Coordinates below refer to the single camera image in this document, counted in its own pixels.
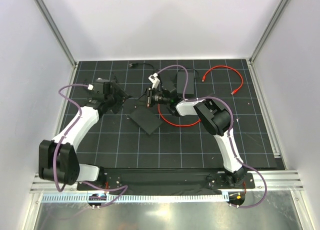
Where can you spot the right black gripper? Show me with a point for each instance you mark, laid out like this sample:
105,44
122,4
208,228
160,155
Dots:
148,98

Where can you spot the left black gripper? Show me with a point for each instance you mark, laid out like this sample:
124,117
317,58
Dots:
121,94

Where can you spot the black network switch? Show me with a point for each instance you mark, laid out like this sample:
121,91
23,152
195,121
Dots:
185,83
145,119

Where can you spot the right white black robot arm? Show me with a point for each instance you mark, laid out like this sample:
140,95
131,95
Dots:
216,117

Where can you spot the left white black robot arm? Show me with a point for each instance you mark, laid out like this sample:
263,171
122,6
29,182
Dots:
57,158

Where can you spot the black power adapter brick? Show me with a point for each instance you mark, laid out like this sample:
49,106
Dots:
170,86

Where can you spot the black grid mat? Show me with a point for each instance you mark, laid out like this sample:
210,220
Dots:
180,142

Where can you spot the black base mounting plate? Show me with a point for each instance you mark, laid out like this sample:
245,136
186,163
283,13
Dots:
171,181

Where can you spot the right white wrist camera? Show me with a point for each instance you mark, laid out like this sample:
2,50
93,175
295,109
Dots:
154,80

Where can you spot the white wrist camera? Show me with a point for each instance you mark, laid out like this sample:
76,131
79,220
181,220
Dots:
154,80
97,86

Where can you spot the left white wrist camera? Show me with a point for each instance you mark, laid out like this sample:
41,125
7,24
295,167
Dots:
97,86

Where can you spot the white slotted cable duct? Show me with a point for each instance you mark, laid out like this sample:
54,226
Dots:
92,198

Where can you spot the right aluminium corner post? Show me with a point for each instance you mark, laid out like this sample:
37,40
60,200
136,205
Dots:
269,29

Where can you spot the aluminium corner post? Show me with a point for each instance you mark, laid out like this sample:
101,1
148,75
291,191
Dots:
54,29
269,29

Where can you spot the left aluminium corner post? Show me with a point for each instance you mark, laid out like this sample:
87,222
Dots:
54,29

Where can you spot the aluminium front frame rail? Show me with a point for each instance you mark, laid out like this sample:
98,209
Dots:
275,180

